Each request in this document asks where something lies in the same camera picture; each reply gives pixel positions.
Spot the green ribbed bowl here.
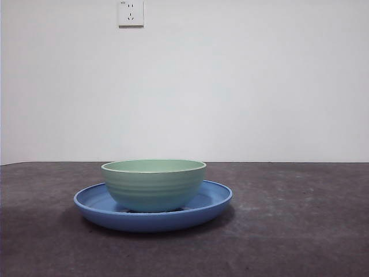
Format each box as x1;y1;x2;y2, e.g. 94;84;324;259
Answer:
100;159;208;212

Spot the blue plate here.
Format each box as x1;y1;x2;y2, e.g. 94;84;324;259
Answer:
73;179;234;233

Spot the white wall socket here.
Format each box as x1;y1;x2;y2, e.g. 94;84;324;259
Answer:
118;0;144;29

